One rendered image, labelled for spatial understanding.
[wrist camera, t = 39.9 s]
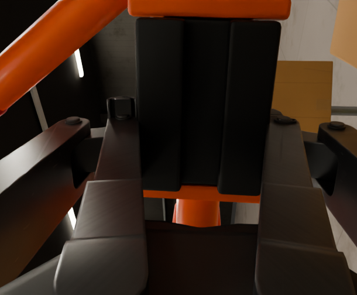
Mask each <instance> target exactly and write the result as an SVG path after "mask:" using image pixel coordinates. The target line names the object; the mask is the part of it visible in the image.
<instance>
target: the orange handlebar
mask: <svg viewBox="0 0 357 295"><path fill-rule="evenodd" d="M173 222H174V223H178V224H183V225H189V226H193V227H200V228H203V227H214V226H220V225H221V219H220V210H219V201H205V200H184V199H177V203H176V204H175V206H174V214H173Z"/></svg>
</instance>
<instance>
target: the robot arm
mask: <svg viewBox="0 0 357 295"><path fill-rule="evenodd" d="M107 111H108V120H107V125H106V127H103V128H91V129H90V121H89V120H88V119H85V118H80V117H77V116H72V117H68V118H67V119H64V120H61V121H58V122H57V123H56V124H54V125H53V126H51V127H50V128H48V129H46V130H45V131H43V132H42V133H40V134H39V135H37V136H36V137H34V138H33V139H31V140H30V141H28V142H27V143H25V144H24V145H22V146H21V147H19V148H17V149H16V150H14V151H13V152H12V153H10V154H8V155H7V156H5V157H4V158H3V159H1V160H0V295H357V273H355V272H354V271H352V270H350V269H349V267H348V263H347V261H346V257H345V255H344V253H343V252H339V251H338V250H337V247H336V244H335V240H334V236H333V233H332V228H331V224H330V221H329V217H328V213H327V208H328V209H329V210H330V212H331V213H332V215H333V216H334V217H335V219H336V220H337V221H338V223H339V224H340V226H341V227H342V228H343V229H344V231H345V232H346V233H347V235H348V236H349V237H350V239H351V240H352V242H353V243H354V244H355V246H356V247H357V129H355V128H354V127H352V126H350V125H346V124H344V123H343V122H339V121H331V122H324V123H321V124H319V128H318V133H314V132H306V131H301V128H300V123H299V121H297V120H296V119H292V118H290V117H288V116H283V114H282V113H281V112H280V111H278V110H276V109H272V110H271V116H270V123H269V124H267V127H266V139H265V152H264V158H263V170H262V181H261V189H260V202H259V215H258V224H230V225H220V226H214V227H203V228H200V227H193V226H189V225H183V224H178V223H174V222H168V221H157V220H145V211H144V200H143V181H142V168H141V157H140V137H139V121H137V114H136V97H130V96H118V97H111V98H108V99H107ZM94 172H95V175H94ZM82 194H83V197H82V200H81V204H80V208H79V211H78V215H77V219H76V222H75V226H74V230H73V234H72V237H71V239H70V241H66V242H65V244H64V246H63V250H62V252H61V254H60V255H58V256H56V257H55V258H53V259H50V260H49V261H47V262H45V263H44V264H42V265H40V266H38V267H36V268H34V269H33V270H31V271H29V272H27V273H25V274H24V275H22V276H20V277H18V276H19V275H20V274H21V272H22V271H23V270H24V268H25V267H26V266H27V265H28V263H29V262H30V261H31V260H32V258H33V257H34V256H35V254H36V253H37V252H38V250H39V249H40V248H41V247H42V245H43V244H44V243H45V242H46V240H47V239H48V237H49V236H50V235H51V234H52V233H53V231H54V230H55V229H56V228H57V226H58V225H59V223H61V221H62V220H63V218H64V217H65V216H66V215H67V213H68V212H69V211H70V210H71V208H72V207H73V205H74V204H75V203H76V202H77V200H78V199H79V198H80V197H81V195H82ZM326 206H327V208H326ZM17 277H18V278H17Z"/></svg>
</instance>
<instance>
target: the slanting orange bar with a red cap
mask: <svg viewBox="0 0 357 295"><path fill-rule="evenodd" d="M127 7H128V0H58V1H57V2H56V3H55V4H54V5H53V6H52V7H50V8H49V9H48V10H47V11H46V12H45V13H44V14H43V15H42V16H41V17H40V18H39V19H37V20H36V21H35V22H34V23H33V24H32V25H31V26H29V27H28V28H27V29H26V30H25V31H24V32H23V33H22V34H21V35H20V36H19V37H18V38H16V39H15V40H14V41H13V42H12V43H11V44H10V45H9V46H8V47H7V48H6V49H5V50H3V51H2V52H1V53H0V116H1V115H3V114H4V113H5V112H6V111H7V110H8V108H9V107H10V106H11V105H13V104H14V103H15V102H16V101H17V100H18V99H20V98H21V97H22V96H23V95H25V94H26V93H27V92H28V91H29V90H30V89H32V88H33V87H34V86H35V85H36V84H37V83H39V82H40V81H41V80H42V79H44V78H45V77H46V76H47V75H48V74H50V73H51V72H52V71H53V70H54V69H55V68H56V67H58V66H59V65H60V64H61V63H62V62H63V61H65V60H66V59H67V58H69V57H70V56H71V55H72V54H73V53H74V52H76V51H77V50H78V49H79V48H80V47H81V46H83V45H84V44H85V43H86V42H88V41H89V40H90V39H91V38H92V37H93V36H95V35H96V34H97V33H98V32H99V31H100V30H102V29H103V28H104V27H105V26H106V25H107V24H109V23H110V22H111V21H112V20H114V19H115V18H116V17H117V16H118V15H119V14H121V13H122V12H123V11H124V10H125V9H126V8H127Z"/></svg>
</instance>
